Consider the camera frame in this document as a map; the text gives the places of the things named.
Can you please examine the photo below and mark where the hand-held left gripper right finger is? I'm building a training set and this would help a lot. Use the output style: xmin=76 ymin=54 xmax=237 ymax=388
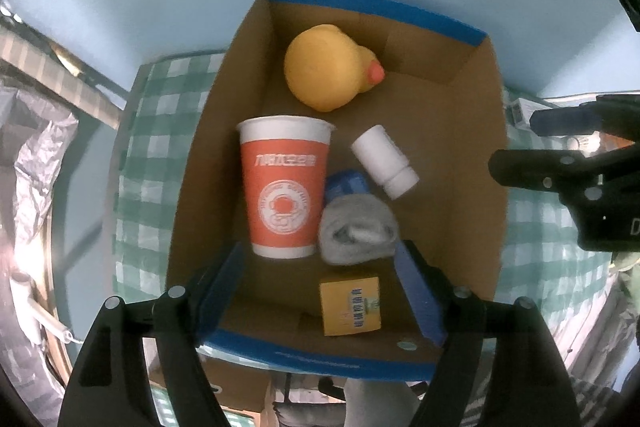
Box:
xmin=395 ymin=238 xmax=583 ymax=427

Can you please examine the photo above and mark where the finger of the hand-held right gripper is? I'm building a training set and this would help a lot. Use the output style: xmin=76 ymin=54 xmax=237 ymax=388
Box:
xmin=529 ymin=93 xmax=640 ymax=138
xmin=487 ymin=148 xmax=608 ymax=196

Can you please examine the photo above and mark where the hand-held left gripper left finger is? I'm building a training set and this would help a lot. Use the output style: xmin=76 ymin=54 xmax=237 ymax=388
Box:
xmin=57 ymin=241 xmax=246 ymax=427

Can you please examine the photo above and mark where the long white medicine box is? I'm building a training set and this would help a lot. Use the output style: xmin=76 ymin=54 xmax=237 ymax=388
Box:
xmin=510 ymin=96 xmax=621 ymax=150

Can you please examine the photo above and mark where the small yellow box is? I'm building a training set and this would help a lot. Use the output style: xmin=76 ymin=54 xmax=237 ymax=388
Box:
xmin=319 ymin=276 xmax=382 ymax=337

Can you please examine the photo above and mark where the blue cardboard box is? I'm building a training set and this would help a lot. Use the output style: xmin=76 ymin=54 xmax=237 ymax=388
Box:
xmin=165 ymin=0 xmax=508 ymax=380

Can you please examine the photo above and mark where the grey sock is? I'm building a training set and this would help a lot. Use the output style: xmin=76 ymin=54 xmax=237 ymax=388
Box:
xmin=317 ymin=193 xmax=401 ymax=266

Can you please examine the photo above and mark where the orange paper cup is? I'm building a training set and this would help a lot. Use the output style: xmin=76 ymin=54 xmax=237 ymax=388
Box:
xmin=236 ymin=115 xmax=336 ymax=259

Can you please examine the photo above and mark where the blue tissue pack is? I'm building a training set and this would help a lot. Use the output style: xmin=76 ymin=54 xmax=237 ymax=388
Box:
xmin=324 ymin=169 xmax=372 ymax=208

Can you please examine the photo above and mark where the white pill bottle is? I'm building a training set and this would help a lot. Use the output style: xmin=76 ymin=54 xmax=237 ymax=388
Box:
xmin=351 ymin=124 xmax=420 ymax=200

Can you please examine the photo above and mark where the yellow rubber duck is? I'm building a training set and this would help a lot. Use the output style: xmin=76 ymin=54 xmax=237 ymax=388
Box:
xmin=284 ymin=24 xmax=387 ymax=112

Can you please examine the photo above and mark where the brown cardboard piece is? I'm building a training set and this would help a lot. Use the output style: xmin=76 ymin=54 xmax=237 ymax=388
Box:
xmin=150 ymin=347 xmax=275 ymax=414

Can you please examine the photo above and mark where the green checked tablecloth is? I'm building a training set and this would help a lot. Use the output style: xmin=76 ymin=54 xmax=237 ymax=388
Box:
xmin=114 ymin=49 xmax=621 ymax=378

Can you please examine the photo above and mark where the white plastic pipe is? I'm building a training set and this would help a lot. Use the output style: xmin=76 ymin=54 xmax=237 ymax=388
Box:
xmin=10 ymin=272 xmax=76 ymax=344

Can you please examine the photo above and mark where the silver plastic sheet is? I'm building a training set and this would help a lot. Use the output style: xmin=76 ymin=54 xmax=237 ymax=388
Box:
xmin=0 ymin=87 xmax=81 ymax=408

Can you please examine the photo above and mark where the checked curtain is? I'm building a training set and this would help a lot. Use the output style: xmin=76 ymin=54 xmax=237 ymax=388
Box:
xmin=0 ymin=14 xmax=128 ymax=125

